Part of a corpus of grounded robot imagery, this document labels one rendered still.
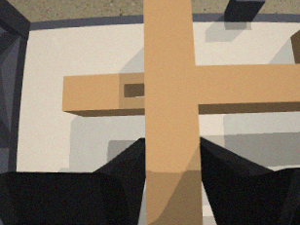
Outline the tan wooden beam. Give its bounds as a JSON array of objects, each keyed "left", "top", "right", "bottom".
[{"left": 61, "top": 64, "right": 300, "bottom": 117}]

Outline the brown wooden board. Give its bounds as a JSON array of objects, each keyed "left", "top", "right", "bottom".
[
  {"left": 290, "top": 30, "right": 300, "bottom": 63},
  {"left": 143, "top": 0, "right": 203, "bottom": 225}
]

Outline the dark grey block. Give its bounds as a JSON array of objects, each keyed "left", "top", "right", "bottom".
[{"left": 224, "top": 0, "right": 266, "bottom": 22}]

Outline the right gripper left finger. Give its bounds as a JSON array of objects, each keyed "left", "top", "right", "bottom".
[{"left": 0, "top": 137, "right": 146, "bottom": 225}]

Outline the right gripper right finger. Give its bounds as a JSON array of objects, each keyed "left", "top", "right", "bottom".
[{"left": 200, "top": 136, "right": 300, "bottom": 225}]

